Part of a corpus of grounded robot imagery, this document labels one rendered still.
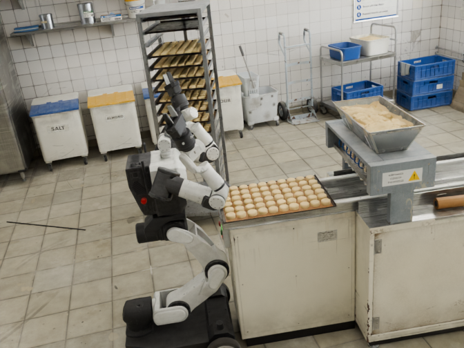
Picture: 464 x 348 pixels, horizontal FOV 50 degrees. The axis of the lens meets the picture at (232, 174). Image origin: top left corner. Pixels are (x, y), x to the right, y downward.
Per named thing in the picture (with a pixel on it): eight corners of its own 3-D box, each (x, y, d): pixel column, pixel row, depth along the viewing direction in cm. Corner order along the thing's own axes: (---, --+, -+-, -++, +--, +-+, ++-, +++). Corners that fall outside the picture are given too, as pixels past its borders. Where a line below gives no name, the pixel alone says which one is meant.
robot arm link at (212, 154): (216, 168, 287) (180, 161, 277) (208, 163, 298) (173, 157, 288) (220, 148, 285) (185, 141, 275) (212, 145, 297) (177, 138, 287)
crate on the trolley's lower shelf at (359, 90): (366, 94, 684) (366, 79, 675) (383, 100, 651) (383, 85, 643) (331, 101, 667) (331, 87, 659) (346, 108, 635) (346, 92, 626)
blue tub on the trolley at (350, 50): (347, 53, 648) (347, 41, 641) (363, 58, 612) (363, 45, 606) (326, 56, 641) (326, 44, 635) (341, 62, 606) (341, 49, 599)
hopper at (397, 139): (379, 118, 294) (380, 95, 288) (424, 151, 243) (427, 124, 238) (332, 124, 292) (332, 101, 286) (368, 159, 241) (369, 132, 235)
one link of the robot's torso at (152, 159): (135, 230, 252) (122, 166, 238) (138, 200, 283) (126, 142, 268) (192, 221, 254) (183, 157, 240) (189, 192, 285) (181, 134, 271)
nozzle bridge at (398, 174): (375, 164, 316) (377, 113, 302) (432, 219, 250) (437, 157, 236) (326, 171, 313) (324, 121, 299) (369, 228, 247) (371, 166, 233)
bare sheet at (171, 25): (198, 29, 363) (197, 27, 362) (145, 34, 366) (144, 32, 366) (206, 18, 417) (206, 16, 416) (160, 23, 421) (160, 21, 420)
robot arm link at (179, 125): (158, 130, 212) (170, 150, 219) (177, 129, 207) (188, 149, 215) (169, 112, 219) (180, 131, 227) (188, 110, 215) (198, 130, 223)
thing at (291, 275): (337, 296, 330) (337, 175, 294) (356, 331, 299) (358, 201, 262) (235, 313, 325) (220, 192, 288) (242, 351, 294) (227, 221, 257)
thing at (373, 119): (378, 108, 290) (378, 98, 288) (422, 139, 241) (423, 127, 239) (334, 114, 288) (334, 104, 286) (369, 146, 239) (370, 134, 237)
